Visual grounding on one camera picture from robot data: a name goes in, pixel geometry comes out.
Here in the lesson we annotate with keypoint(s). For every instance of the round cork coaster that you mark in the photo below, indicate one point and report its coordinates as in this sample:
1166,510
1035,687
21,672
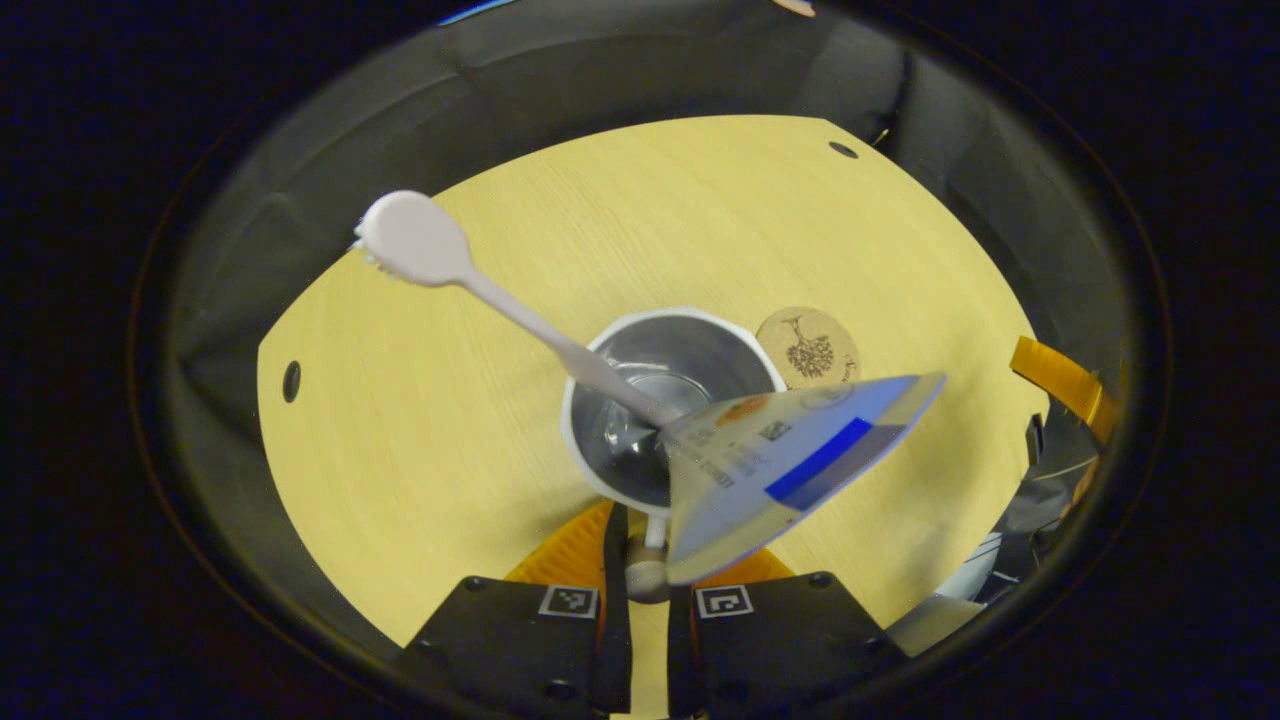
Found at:
810,345

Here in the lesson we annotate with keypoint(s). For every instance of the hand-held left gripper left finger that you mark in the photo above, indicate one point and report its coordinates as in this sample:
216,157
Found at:
615,620

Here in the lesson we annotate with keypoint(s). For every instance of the white toothpaste tube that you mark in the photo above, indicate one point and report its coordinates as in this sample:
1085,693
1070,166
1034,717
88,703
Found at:
780,470

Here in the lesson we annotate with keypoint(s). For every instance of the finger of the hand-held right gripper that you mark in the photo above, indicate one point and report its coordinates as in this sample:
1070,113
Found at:
1055,375

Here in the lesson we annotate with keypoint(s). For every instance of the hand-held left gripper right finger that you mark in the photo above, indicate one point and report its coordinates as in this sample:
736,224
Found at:
780,640

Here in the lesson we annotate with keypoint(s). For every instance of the white toothbrush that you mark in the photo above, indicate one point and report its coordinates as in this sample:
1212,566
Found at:
415,240

